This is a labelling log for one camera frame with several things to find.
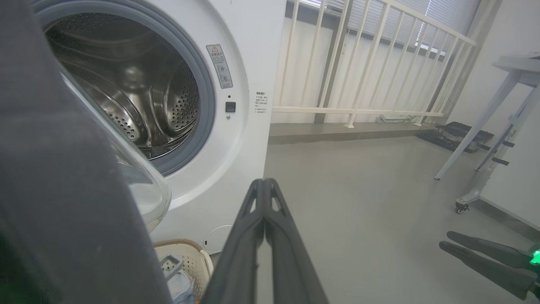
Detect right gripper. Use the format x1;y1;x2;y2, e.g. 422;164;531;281
439;231;540;301

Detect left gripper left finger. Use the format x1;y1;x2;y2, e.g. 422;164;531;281
202;179;265;304

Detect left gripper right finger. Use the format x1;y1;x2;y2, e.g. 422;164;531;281
264;178;329;304

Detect white and blue cartoon garment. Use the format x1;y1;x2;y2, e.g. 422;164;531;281
160;253;197;304

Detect black washing machine door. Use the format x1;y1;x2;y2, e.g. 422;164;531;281
0;0;172;304

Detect white front-load washing machine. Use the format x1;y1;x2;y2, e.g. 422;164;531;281
32;0;287;254

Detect round white filter cover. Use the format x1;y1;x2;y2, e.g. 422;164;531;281
202;225;233;254

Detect cream perforated laundry basket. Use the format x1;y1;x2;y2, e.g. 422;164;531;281
154;239;214;304

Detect white metal railing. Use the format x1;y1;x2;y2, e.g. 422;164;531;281
272;0;477;128

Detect grey warning sticker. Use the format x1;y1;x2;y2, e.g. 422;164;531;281
206;44;233;89

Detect white window blinds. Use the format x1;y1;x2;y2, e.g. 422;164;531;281
329;0;481;47

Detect white table frame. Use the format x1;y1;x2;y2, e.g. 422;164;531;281
435;53;540;214

